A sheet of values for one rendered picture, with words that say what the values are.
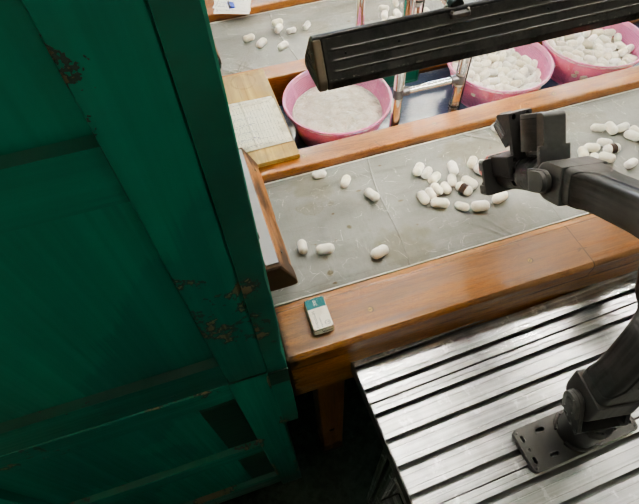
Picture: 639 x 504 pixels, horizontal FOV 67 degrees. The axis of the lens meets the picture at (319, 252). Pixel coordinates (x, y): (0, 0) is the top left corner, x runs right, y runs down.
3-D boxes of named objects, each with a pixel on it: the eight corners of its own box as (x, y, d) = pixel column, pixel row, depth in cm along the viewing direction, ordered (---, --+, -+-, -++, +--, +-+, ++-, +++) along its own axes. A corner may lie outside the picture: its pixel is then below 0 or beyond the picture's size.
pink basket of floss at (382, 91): (405, 113, 126) (410, 82, 118) (359, 178, 113) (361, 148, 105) (318, 84, 134) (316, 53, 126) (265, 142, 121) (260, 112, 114)
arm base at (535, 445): (524, 419, 74) (552, 465, 70) (632, 374, 77) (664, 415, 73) (509, 432, 80) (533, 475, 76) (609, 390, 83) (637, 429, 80)
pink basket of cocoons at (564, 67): (652, 86, 129) (672, 54, 121) (566, 108, 125) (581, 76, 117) (591, 34, 144) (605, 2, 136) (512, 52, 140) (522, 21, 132)
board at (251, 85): (300, 157, 105) (299, 153, 104) (233, 174, 103) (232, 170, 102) (263, 72, 123) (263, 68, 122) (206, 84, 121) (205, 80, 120)
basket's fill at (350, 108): (394, 143, 119) (397, 125, 114) (308, 165, 115) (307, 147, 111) (362, 89, 131) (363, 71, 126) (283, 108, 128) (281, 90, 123)
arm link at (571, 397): (568, 386, 70) (586, 425, 67) (625, 376, 71) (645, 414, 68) (552, 399, 76) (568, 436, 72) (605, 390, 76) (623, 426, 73)
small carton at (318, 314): (334, 330, 81) (334, 324, 80) (314, 336, 81) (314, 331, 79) (323, 300, 85) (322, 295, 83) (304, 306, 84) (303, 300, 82)
